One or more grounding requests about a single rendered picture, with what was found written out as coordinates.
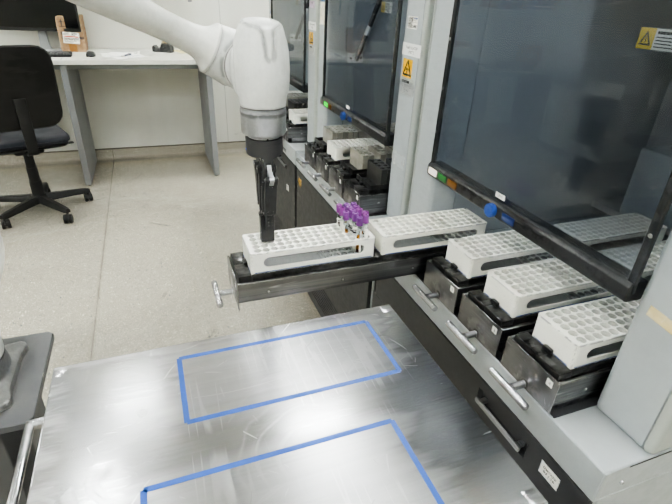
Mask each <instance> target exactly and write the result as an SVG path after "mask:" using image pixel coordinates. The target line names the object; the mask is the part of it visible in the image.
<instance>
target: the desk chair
mask: <svg viewBox="0 0 672 504"><path fill-rule="evenodd" d="M62 113H63V111H62V106H61V101H60V96H59V91H58V86H57V81H56V76H55V71H54V66H53V61H52V58H51V56H50V54H49V53H48V52H47V51H46V50H45V49H43V48H42V47H40V46H37V45H0V155H7V154H14V155H15V156H22V155H23V157H24V161H25V164H26V171H27V174H28V178H29V184H30V188H31V192H32V194H16V195H0V202H21V203H20V204H18V205H16V206H14V207H13V208H11V209H9V210H7V211H6V212H4V213H2V214H1V215H0V219H1V220H0V223H1V226H2V229H6V227H8V228H12V226H11V223H10V220H9V219H8V218H10V217H13V216H15V215H17V214H19V213H21V212H23V211H25V210H27V209H29V208H31V207H33V206H36V205H38V204H42V205H45V206H47V207H50V208H52V209H55V210H57V211H60V212H62V213H66V214H64V215H63V221H64V223H65V224H66V223H68V221H69V222H70V223H73V222H74V219H73V215H72V214H69V212H71V211H70V209H69V208H68V207H66V206H64V205H62V204H61V203H59V202H57V201H55V199H60V198H65V197H70V196H75V195H81V194H83V195H84V199H85V201H86V202H87V201H89V199H90V201H92V200H93V196H92V193H91V192H90V188H78V189H70V190H61V191H53V192H51V190H50V188H49V185H48V183H47V182H43V183H42V180H41V179H40V176H39V172H38V169H37V166H36V164H35V160H34V157H33V156H34V155H39V154H40V153H42V152H44V149H50V148H57V147H63V146H66V145H68V144H72V143H74V142H73V141H70V142H68V141H69V140H70V136H69V134H68V133H66V132H65V131H64V130H63V129H62V128H60V127H59V126H58V125H57V124H58V123H59V122H60V121H61V119H62Z"/></svg>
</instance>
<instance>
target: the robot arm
mask: <svg viewBox="0 0 672 504"><path fill-rule="evenodd" d="M66 1H68V2H71V3H73V4H76V5H78V6H80V7H83V8H85V9H87V10H90V11H92V12H95V13H97V14H99V15H102V16H104V17H107V18H109V19H111V20H114V21H116V22H119V23H121V24H124V25H126V26H128V27H131V28H133V29H136V30H138V31H141V32H143V33H145V34H148V35H150V36H153V37H155V38H157V39H159V40H162V41H164V42H166V43H168V44H170V45H172V46H174V47H176V48H178V49H180V50H182V51H183V52H185V53H187V54H188V55H190V56H191V57H192V58H193V59H194V60H195V61H196V63H197V65H198V68H199V71H201V72H203V73H204V74H206V75H208V76H209V77H211V78H213V79H214V80H216V81H217V82H219V83H221V84H222V85H224V86H229V87H231V88H233V89H234V91H235V93H236V94H238V98H239V103H240V117H241V132H242V133H243V134H244V135H245V143H246V153H247V154H248V155H249V156H251V157H254V158H256V160H253V164H254V171H255V182H256V194H257V204H258V205H259V210H260V211H259V212H258V214H259V224H260V240H261V242H267V241H274V240H275V235H274V215H276V201H277V185H278V181H279V179H278V177H277V176H276V177H275V173H276V164H274V161H273V159H274V158H275V157H278V156H280V155H281V154H282V153H283V135H284V134H285V133H286V100H287V95H288V92H289V83H290V61H289V50H288V44H287V39H286V35H285V32H284V29H283V26H282V24H281V23H280V22H278V21H276V20H273V19H270V18H266V17H246V18H243V19H241V20H240V21H239V24H238V26H237V29H233V28H230V27H227V26H225V25H222V24H220V23H214V24H213V25H210V26H201V25H198V24H195V23H192V22H190V21H188V20H185V19H183V18H181V17H179V16H177V15H175V14H173V13H171V12H169V11H167V10H165V9H164V8H162V7H160V6H158V5H157V4H155V3H153V2H151V1H150V0H66ZM4 260H5V250H4V243H3V240H2V237H1V235H0V281H1V278H2V273H3V268H4ZM28 350H29V348H28V346H27V343H26V342H23V341H20V342H14V343H11V344H7V345H4V344H3V341H2V337H1V333H0V412H3V411H5V410H7V409H9V408H10V407H11V406H12V405H13V398H12V392H13V388H14V385H15V382H16V378H17V375H18V372H19V368H20V365H21V361H22V359H23V357H24V355H25V354H26V353H27V352H28Z"/></svg>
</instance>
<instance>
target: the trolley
mask: <svg viewBox="0 0 672 504"><path fill-rule="evenodd" d="M41 428H42V429H41ZM36 429H41V434H40V439H39V444H38V449H37V454H36V459H35V464H34V469H33V474H32V479H31V484H30V489H29V494H28V499H27V504H548V501H547V500H546V499H545V498H544V497H543V495H542V494H541V493H540V492H539V490H538V489H537V488H536V487H535V485H534V484H533V483H532V482H531V480H530V479H529V478H528V477H527V475H526V474H525V473H524V472H523V470H522V469H521V468H520V467H519V465H518V464H517V463H516V462H515V460H514V459H513V458H512V457H511V455H510V454H509V453H508V452H507V450H506V449H505V448H504V447H503V445H502V444H501V443H500V442H499V440H498V439H497V438H496V437H495V435H494V434H493V433H492V432H491V430H490V429H489V428H488V427H487V425H486V424H485V423H484V422H483V420H482V419H481V418H480V417H479V415H478V414H477V413H476V412H475V410H474V409H473V408H472V407H471V406H470V404H469V403H468V402H467V401H466V399H465V398H464V397H463V396H462V394H461V393H460V392H459V391H458V389H457V388H456V387H455V386H454V384H453V383H452V382H451V381H450V379H449V378H448V377H447V376H446V374H445V373H444V372H443V371H442V369H441V368H440V367H439V366H438V364H437V363H436V362H435V361H434V359H433V358H432V357H431V356H430V354H429V353H428V352H427V351H426V349H425V348H424V347H423V346H422V344H421V343H420V342H419V341H418V339H417V338H416V337H415V336H414V334H413V333H412V332H411V331H410V329H409V328H408V327H407V326H406V324H405V323H404V322H403V321H402V319H401V318H400V317H399V316H398V314H397V313H396V312H395V311H394V310H393V308H392V307H391V306H390V305H389V304H387V305H382V306H377V307H372V308H366V309H361V310H356V311H351V312H345V313H340V314H335V315H330V316H324V317H319V318H314V319H309V320H303V321H298V322H293V323H288V324H282V325H277V326H272V327H267V328H261V329H256V330H251V331H246V332H240V333H235V334H230V335H225V336H219V337H214V338H209V339H204V340H198V341H193V342H188V343H183V344H177V345H172V346H167V347H162V348H156V349H151V350H146V351H140V352H135V353H130V354H125V355H119V356H114V357H109V358H104V359H98V360H93V361H88V362H83V363H77V364H72V365H67V366H62V367H56V368H54V370H53V374H52V379H51V384H50V389H49V394H48V399H47V404H46V409H45V414H44V417H41V418H37V419H33V420H28V421H26V423H25V427H24V431H23V435H22V440H21V444H20V448H19V452H18V456H17V460H16V465H15V469H14V473H13V477H12V481H11V485H10V490H9V494H8V498H7V502H6V504H18V503H19V499H20V494H21V490H22V485H23V480H24V476H25V471H26V466H27V462H28V457H29V453H30V448H31V443H32V439H33V434H34V430H36Z"/></svg>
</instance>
